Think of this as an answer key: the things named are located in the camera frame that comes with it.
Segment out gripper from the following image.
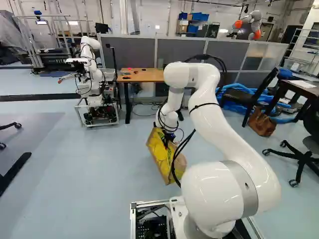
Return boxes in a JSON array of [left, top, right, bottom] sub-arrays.
[[163, 131, 176, 143]]

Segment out brown and yellow paper bag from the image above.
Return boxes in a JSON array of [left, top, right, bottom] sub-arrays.
[[146, 126, 187, 186]]

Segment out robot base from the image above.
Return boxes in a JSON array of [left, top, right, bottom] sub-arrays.
[[130, 196, 265, 239]]

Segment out brown leather bag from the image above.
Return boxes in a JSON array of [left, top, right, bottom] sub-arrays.
[[247, 106, 277, 137]]

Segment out wooden table with black legs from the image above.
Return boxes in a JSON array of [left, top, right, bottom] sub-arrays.
[[116, 67, 184, 124]]

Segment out black wooden chair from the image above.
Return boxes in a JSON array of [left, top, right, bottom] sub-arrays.
[[222, 66, 280, 128]]

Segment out white robot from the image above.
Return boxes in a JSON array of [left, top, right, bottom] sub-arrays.
[[57, 35, 120, 128]]

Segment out blue tarp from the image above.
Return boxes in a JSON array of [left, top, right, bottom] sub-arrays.
[[215, 67, 304, 124]]

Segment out black office chair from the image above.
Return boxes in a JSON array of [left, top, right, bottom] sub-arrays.
[[262, 112, 319, 188]]

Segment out dark brown table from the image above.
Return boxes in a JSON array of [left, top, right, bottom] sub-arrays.
[[269, 79, 319, 122]]

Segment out white paper sheet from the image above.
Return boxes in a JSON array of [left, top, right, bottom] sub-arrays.
[[289, 80, 317, 89]]

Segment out grey partition wall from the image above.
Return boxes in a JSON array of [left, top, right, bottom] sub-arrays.
[[97, 33, 290, 103]]

